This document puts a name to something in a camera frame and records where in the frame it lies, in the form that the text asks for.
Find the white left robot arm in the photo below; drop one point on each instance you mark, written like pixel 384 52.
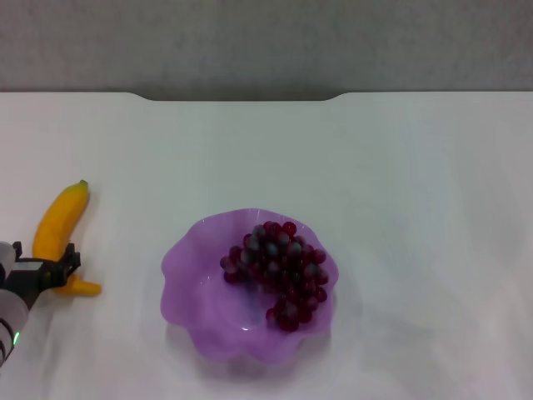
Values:
pixel 10 321

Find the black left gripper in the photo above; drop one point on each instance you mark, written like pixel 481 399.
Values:
pixel 23 283

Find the dark red grape bunch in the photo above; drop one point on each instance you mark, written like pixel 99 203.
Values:
pixel 283 266

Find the yellow plastic banana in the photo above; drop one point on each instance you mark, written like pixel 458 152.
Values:
pixel 54 216

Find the purple wavy plastic bowl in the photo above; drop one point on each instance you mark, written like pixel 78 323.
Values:
pixel 200 291

